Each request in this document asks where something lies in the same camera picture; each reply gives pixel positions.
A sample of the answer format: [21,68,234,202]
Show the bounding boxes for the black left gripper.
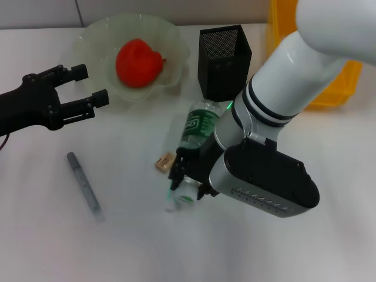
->
[0,63,110,137]

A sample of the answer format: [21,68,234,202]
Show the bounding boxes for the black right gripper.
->
[167,136,226,201]

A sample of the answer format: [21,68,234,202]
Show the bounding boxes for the green utility knife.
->
[164,183,179,213]

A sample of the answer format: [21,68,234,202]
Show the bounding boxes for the tan eraser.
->
[155,151,176,174]

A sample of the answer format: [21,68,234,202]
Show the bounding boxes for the orange fruit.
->
[115,38,167,88]

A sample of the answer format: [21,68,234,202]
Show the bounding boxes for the clear green-label water bottle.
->
[172,99,226,209]

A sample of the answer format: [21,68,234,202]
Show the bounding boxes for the pale green glass fruit bowl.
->
[72,16,190,102]

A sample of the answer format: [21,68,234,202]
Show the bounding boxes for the grey marker pen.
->
[66,152,106,223]

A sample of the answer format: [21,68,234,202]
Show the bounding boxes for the black mesh pen holder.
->
[197,25,253,102]

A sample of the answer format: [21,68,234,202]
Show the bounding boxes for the yellow plastic bin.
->
[266,0,364,112]

